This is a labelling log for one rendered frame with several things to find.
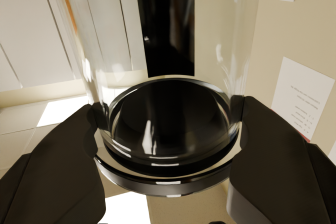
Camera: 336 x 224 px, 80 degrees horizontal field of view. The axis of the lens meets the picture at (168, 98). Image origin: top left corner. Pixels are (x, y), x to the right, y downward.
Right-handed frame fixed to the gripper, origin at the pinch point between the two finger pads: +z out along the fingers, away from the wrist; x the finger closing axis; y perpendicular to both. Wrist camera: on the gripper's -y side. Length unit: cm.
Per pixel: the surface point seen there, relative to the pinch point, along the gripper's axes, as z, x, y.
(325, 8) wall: 53, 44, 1
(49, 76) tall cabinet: 217, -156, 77
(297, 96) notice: 55, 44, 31
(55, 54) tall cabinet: 220, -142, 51
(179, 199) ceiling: 93, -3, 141
